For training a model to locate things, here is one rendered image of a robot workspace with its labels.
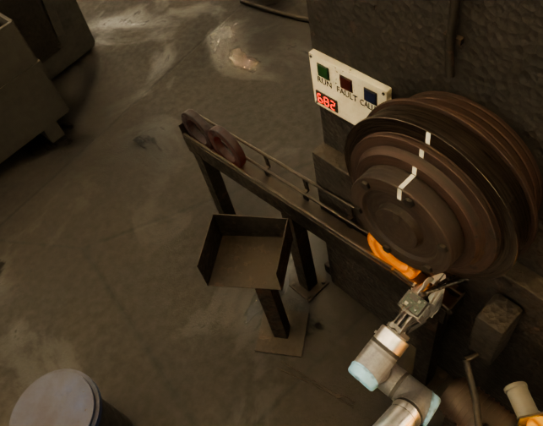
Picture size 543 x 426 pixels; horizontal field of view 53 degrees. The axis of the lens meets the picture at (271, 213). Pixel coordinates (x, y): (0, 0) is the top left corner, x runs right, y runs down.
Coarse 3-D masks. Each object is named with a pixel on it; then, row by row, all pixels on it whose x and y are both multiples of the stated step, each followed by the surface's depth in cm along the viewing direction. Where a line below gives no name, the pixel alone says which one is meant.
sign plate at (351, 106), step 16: (320, 64) 141; (336, 64) 137; (320, 80) 146; (336, 80) 141; (352, 80) 136; (368, 80) 132; (320, 96) 151; (336, 96) 146; (352, 96) 140; (384, 96) 130; (336, 112) 151; (352, 112) 145; (368, 112) 140
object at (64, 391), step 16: (32, 384) 190; (48, 384) 188; (64, 384) 187; (80, 384) 186; (32, 400) 185; (48, 400) 184; (64, 400) 183; (80, 400) 183; (96, 400) 183; (16, 416) 183; (32, 416) 182; (48, 416) 181; (64, 416) 180; (80, 416) 179; (96, 416) 180; (112, 416) 199
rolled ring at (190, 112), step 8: (184, 112) 214; (192, 112) 212; (184, 120) 219; (192, 120) 212; (200, 120) 210; (192, 128) 224; (200, 128) 211; (208, 128) 211; (192, 136) 226; (200, 136) 225; (208, 136) 212; (208, 144) 217
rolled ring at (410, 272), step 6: (372, 240) 161; (372, 246) 164; (378, 246) 163; (378, 252) 164; (384, 252) 165; (384, 258) 164; (390, 258) 164; (390, 264) 164; (396, 264) 163; (402, 264) 162; (402, 270) 160; (408, 270) 156; (414, 270) 153; (420, 270) 154; (408, 276) 159; (414, 276) 156
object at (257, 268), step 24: (216, 216) 183; (240, 216) 180; (216, 240) 187; (240, 240) 190; (264, 240) 187; (288, 240) 178; (216, 264) 186; (240, 264) 184; (264, 264) 181; (264, 288) 176; (264, 312) 209; (288, 312) 235; (264, 336) 230; (288, 336) 228
